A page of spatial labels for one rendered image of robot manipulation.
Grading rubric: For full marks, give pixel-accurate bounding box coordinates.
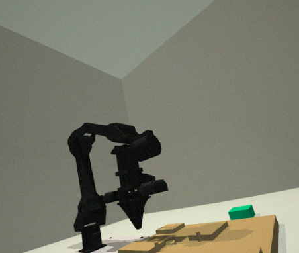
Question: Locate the green rectangular block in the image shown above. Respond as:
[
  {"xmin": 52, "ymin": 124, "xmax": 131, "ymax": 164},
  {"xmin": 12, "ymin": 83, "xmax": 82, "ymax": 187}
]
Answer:
[{"xmin": 228, "ymin": 205, "xmax": 255, "ymax": 220}]

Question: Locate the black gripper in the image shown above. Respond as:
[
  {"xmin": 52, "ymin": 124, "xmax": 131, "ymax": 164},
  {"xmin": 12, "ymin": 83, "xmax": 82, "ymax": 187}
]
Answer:
[{"xmin": 103, "ymin": 164, "xmax": 169, "ymax": 230}]

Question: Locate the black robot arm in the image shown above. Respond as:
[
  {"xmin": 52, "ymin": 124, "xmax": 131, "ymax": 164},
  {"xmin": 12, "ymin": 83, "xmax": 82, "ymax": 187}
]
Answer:
[{"xmin": 67, "ymin": 123, "xmax": 161, "ymax": 253}]

